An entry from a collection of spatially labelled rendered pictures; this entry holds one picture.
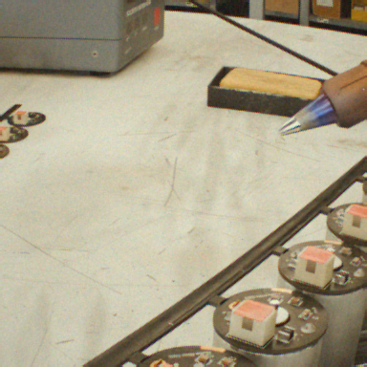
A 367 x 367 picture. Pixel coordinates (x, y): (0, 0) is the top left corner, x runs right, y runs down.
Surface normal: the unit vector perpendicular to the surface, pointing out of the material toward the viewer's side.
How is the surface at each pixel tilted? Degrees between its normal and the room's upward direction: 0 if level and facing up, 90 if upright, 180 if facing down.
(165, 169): 0
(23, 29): 90
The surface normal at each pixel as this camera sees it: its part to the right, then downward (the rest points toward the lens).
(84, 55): -0.25, 0.38
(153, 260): 0.03, -0.91
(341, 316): 0.22, 0.40
